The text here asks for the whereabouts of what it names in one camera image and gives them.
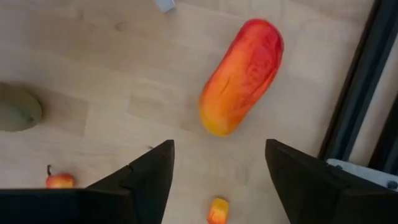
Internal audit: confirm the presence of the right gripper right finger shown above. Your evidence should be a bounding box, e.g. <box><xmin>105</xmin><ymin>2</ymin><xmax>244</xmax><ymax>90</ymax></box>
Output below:
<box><xmin>264</xmin><ymin>138</ymin><xmax>398</xmax><ymax>224</ymax></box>

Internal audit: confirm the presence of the brown toy kiwi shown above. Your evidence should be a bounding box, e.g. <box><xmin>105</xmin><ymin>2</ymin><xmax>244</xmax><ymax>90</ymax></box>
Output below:
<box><xmin>0</xmin><ymin>81</ymin><xmax>44</xmax><ymax>133</ymax></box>

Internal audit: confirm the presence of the red orange toy mango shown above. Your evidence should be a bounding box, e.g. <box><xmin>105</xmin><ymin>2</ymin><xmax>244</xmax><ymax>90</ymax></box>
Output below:
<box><xmin>198</xmin><ymin>17</ymin><xmax>285</xmax><ymax>138</ymax></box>

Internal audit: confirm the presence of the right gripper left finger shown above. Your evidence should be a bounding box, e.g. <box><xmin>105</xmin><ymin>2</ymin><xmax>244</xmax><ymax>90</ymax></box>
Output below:
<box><xmin>0</xmin><ymin>139</ymin><xmax>175</xmax><ymax>224</ymax></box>

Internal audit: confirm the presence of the small orange toy peach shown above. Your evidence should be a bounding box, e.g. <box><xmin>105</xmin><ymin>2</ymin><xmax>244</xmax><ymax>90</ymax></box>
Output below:
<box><xmin>45</xmin><ymin>164</ymin><xmax>76</xmax><ymax>190</ymax></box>
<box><xmin>206</xmin><ymin>197</ymin><xmax>230</xmax><ymax>224</ymax></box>

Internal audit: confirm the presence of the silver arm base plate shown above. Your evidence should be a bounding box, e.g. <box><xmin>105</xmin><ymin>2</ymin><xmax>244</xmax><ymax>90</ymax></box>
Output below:
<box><xmin>326</xmin><ymin>157</ymin><xmax>398</xmax><ymax>191</ymax></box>

